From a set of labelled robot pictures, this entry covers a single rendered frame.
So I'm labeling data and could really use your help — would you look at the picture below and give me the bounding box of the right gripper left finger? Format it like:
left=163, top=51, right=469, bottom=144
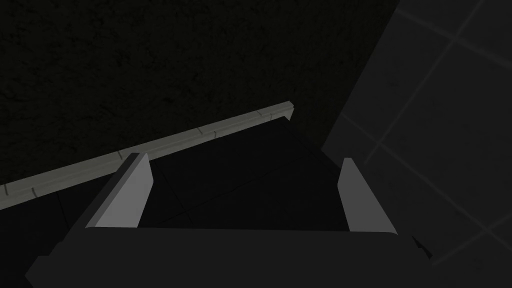
left=84, top=152, right=155, bottom=229

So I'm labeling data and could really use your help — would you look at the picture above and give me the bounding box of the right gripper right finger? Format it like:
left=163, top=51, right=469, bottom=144
left=337, top=157, right=399, bottom=236

